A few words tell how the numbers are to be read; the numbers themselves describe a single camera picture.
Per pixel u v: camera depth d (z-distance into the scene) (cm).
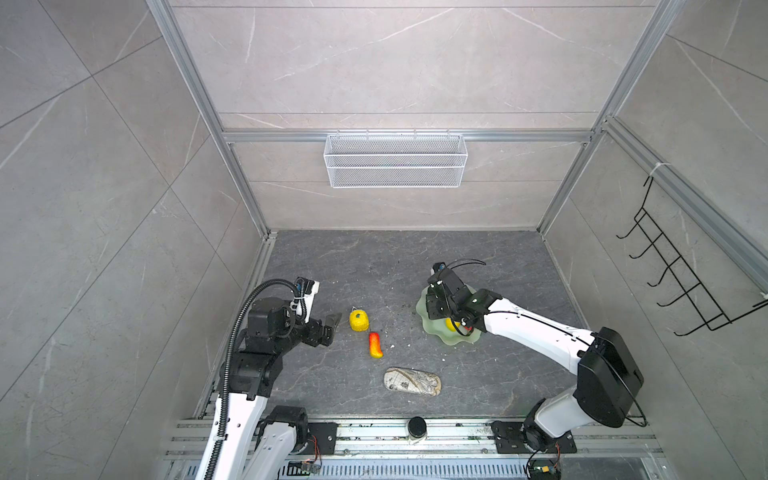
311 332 62
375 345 87
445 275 64
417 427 67
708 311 61
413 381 80
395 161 101
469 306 61
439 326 93
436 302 76
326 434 73
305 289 59
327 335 63
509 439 73
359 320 89
